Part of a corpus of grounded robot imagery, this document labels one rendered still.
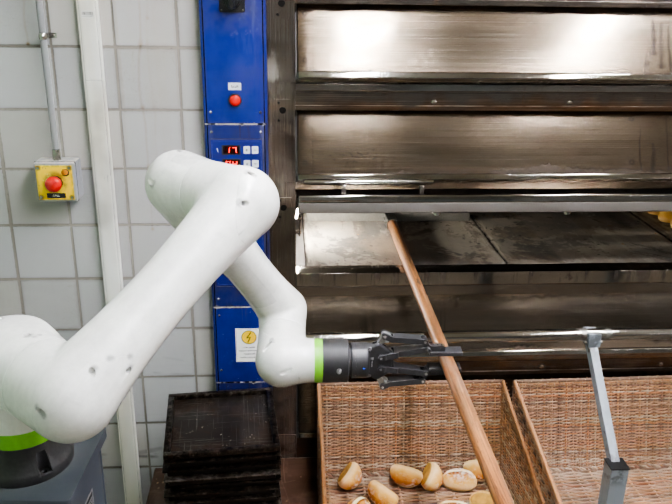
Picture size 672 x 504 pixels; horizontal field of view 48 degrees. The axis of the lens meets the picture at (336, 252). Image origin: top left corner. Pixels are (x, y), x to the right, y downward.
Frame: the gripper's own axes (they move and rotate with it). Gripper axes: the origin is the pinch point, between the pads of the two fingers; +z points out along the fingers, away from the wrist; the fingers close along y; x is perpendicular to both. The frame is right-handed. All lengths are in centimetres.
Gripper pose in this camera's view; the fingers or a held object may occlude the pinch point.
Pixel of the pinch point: (445, 359)
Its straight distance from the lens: 165.0
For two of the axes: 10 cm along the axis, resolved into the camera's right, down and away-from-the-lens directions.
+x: 0.5, 3.4, -9.4
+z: 10.0, 0.0, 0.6
